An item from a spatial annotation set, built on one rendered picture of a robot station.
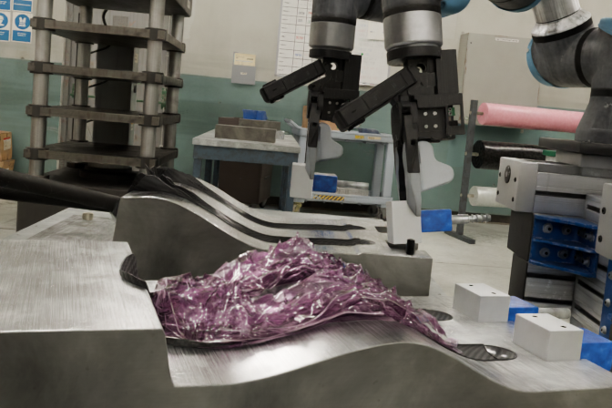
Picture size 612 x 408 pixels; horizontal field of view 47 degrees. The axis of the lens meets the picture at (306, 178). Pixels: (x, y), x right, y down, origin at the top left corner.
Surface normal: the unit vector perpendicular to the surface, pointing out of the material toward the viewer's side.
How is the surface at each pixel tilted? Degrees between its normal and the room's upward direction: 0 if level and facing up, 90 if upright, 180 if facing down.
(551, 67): 122
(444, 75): 82
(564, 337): 90
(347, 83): 90
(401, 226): 82
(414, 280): 90
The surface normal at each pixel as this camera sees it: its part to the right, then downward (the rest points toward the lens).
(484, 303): 0.33, 0.12
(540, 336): -0.94, -0.05
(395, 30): -0.70, 0.01
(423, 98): 0.03, -0.04
